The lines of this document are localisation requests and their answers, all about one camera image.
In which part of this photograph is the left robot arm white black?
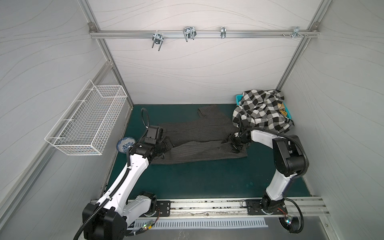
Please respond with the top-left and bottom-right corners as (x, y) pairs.
(74, 126), (173, 240)

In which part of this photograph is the teal plastic basket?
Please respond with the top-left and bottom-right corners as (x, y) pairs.
(235, 95), (292, 119)

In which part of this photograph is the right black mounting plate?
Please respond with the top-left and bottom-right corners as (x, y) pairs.
(245, 198), (288, 216)

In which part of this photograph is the yellow patterned cloth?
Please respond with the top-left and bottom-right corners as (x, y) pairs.
(278, 103), (291, 118)

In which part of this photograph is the black mounting plate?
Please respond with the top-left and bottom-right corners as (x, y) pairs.
(245, 198), (288, 216)
(144, 201), (171, 217)

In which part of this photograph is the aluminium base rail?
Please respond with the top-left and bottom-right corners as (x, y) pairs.
(158, 197), (331, 219)

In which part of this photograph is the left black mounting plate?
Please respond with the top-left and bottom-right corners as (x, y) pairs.
(144, 201), (171, 217)

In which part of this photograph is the horizontal aluminium rail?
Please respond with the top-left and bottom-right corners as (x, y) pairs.
(90, 29), (320, 39)

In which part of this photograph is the black white checked shirt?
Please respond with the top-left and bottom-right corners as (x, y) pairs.
(232, 90), (295, 134)

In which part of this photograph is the blue white ceramic bowl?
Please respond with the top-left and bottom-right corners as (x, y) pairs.
(117, 137), (136, 153)

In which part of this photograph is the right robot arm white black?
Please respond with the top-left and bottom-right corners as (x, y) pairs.
(224, 128), (309, 215)

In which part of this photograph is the metal bracket with bolts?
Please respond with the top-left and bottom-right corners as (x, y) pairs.
(282, 27), (309, 39)

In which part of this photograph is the white slotted cable duct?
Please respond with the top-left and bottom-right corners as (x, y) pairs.
(128, 218), (269, 231)

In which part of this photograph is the white wire basket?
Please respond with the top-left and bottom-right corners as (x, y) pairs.
(45, 80), (127, 156)

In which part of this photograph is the metal double hook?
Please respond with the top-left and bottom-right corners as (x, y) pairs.
(183, 27), (197, 42)

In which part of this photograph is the dark grey pinstripe shirt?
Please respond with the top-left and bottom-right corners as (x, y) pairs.
(152, 105), (248, 165)

